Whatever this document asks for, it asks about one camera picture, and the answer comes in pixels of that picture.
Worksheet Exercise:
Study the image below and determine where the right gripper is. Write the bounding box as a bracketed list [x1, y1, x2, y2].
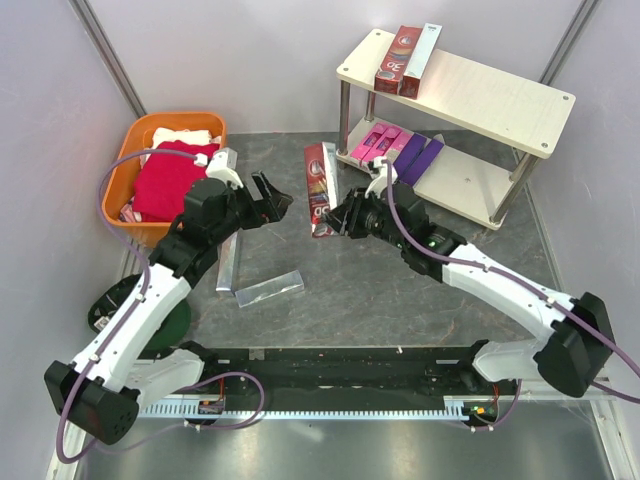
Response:
[321, 185, 407, 249]

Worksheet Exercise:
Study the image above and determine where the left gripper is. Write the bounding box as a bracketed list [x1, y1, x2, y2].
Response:
[211, 171, 293, 245]

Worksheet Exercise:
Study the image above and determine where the red 3D toothpaste box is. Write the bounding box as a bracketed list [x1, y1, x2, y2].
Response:
[374, 26, 423, 95]
[304, 142, 338, 238]
[399, 23, 442, 99]

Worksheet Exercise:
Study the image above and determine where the silver toothpaste box small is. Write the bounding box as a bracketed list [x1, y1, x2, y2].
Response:
[216, 232, 241, 295]

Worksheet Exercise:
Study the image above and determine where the silver toothpaste box long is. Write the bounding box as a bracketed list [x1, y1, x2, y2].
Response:
[235, 270, 305, 308]

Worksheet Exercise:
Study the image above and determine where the pink toothpaste box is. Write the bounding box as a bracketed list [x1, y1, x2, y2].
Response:
[362, 127, 405, 164]
[385, 132, 412, 163]
[351, 123, 391, 165]

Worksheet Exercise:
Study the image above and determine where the holographic purple toothpaste box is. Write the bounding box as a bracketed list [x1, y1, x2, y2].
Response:
[393, 134, 427, 183]

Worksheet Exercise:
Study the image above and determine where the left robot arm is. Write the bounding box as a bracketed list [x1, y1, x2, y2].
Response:
[44, 168, 293, 445]

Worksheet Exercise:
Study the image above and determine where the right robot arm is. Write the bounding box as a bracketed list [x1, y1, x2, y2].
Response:
[323, 183, 614, 398]

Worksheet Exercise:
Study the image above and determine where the white two-tier shelf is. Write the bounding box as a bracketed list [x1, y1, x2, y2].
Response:
[335, 28, 577, 231]

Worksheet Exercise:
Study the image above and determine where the red folded cloth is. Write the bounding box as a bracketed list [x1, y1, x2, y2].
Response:
[132, 153, 206, 223]

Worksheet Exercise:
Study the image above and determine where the white cloth in basket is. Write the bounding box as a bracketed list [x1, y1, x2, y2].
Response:
[150, 127, 222, 158]

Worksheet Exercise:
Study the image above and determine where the small pink packet in basket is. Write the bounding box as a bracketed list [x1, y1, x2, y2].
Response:
[118, 197, 142, 223]

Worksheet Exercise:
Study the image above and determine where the orange plastic basket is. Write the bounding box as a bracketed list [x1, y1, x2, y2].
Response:
[101, 111, 227, 248]

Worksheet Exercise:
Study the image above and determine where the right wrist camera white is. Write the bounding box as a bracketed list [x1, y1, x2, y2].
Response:
[365, 156, 397, 198]

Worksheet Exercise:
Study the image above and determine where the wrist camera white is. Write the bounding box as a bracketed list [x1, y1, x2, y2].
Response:
[365, 156, 397, 198]
[194, 147, 244, 190]

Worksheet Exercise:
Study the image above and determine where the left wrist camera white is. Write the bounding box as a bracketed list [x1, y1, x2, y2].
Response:
[194, 147, 244, 190]

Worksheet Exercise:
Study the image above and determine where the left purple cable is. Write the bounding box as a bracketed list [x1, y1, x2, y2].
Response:
[54, 148, 266, 464]

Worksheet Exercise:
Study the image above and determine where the purple cable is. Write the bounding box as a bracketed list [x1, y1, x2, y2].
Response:
[54, 148, 266, 464]
[384, 159, 640, 434]

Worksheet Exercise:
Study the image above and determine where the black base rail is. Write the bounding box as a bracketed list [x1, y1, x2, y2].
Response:
[181, 341, 516, 411]

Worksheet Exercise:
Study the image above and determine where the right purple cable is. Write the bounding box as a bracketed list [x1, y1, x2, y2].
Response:
[384, 159, 640, 434]

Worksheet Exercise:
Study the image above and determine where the white cable duct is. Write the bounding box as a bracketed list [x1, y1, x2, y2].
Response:
[139, 395, 497, 422]

